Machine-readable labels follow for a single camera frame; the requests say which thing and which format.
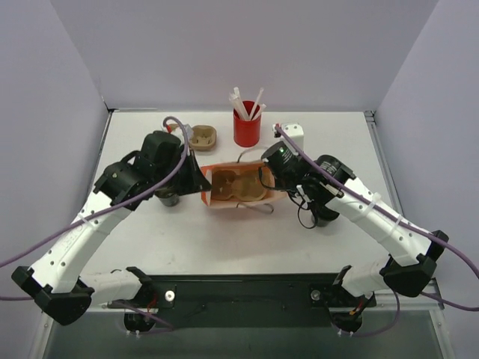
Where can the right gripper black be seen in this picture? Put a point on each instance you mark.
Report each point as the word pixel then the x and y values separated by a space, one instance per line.
pixel 272 158

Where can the orange paper bag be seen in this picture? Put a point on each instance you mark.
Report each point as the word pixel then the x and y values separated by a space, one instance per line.
pixel 240 165

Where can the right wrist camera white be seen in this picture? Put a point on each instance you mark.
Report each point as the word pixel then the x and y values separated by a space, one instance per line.
pixel 293 130

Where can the red straw holder cup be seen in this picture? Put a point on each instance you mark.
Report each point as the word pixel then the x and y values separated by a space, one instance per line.
pixel 246 132

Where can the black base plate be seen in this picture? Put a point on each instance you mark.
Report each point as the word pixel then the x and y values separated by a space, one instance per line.
pixel 244 301

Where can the brown cardboard cup carrier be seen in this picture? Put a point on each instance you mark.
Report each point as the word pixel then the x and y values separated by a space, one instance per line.
pixel 230 185

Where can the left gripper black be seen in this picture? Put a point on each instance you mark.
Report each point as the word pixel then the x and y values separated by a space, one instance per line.
pixel 185 172

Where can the aluminium frame rail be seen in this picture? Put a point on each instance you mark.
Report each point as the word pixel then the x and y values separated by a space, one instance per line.
pixel 385 300

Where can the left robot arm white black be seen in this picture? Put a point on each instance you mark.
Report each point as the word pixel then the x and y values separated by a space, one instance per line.
pixel 56 282

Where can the dark coffee cup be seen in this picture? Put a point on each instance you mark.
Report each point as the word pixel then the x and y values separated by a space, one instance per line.
pixel 323 217
pixel 167 197

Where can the wrapped white straw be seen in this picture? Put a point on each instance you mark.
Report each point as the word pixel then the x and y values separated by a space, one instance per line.
pixel 260 111
pixel 256 103
pixel 237 103

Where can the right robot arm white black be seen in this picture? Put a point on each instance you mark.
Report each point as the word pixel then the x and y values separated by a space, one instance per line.
pixel 331 189

